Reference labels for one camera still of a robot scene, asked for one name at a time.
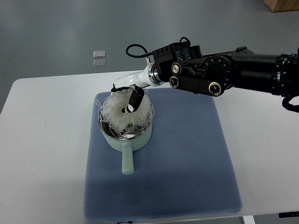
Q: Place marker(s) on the white vermicelli nest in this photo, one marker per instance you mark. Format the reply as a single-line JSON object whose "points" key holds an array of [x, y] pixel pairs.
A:
{"points": [[126, 113]]}

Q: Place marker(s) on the blue textured mat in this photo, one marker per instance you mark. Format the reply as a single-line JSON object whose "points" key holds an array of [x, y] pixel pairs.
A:
{"points": [[185, 169]]}

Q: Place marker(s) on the mint green steel pot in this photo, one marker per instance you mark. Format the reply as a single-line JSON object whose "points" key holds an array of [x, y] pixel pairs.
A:
{"points": [[126, 144]]}

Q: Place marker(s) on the wooden box corner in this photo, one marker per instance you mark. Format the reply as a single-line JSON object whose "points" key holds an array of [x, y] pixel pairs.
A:
{"points": [[282, 5]]}

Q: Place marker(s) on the white table leg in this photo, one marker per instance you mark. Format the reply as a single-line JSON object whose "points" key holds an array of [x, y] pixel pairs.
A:
{"points": [[248, 220]]}

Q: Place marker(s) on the upper floor metal plate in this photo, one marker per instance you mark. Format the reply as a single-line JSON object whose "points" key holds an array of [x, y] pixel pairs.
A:
{"points": [[99, 54]]}

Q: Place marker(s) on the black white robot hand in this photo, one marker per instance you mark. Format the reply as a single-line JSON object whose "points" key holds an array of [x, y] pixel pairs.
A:
{"points": [[137, 82]]}

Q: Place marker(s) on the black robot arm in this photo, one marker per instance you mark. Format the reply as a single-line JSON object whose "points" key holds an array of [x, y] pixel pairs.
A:
{"points": [[185, 68]]}

